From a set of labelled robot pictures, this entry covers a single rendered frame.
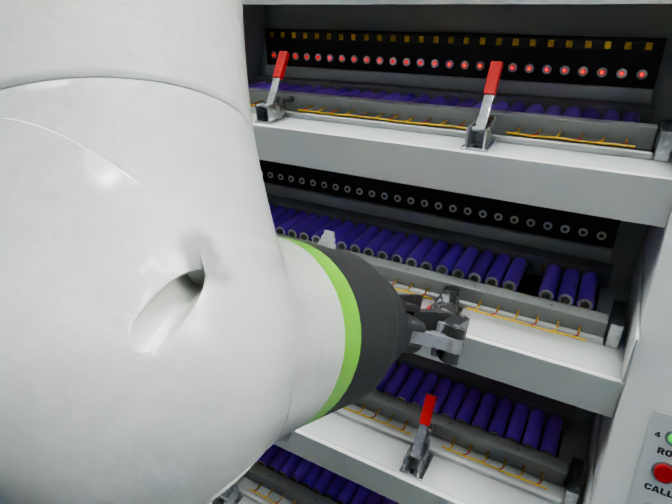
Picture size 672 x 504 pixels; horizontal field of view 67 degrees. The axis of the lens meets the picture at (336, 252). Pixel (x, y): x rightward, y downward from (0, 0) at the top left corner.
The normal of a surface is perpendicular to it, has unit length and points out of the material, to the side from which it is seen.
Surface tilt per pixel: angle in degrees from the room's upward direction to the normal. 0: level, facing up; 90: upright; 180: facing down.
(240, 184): 60
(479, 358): 109
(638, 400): 90
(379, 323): 72
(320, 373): 92
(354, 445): 19
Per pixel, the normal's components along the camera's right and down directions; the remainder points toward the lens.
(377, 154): -0.49, 0.42
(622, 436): -0.47, 0.11
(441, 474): -0.02, -0.88
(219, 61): 0.89, -0.18
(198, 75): 0.76, -0.21
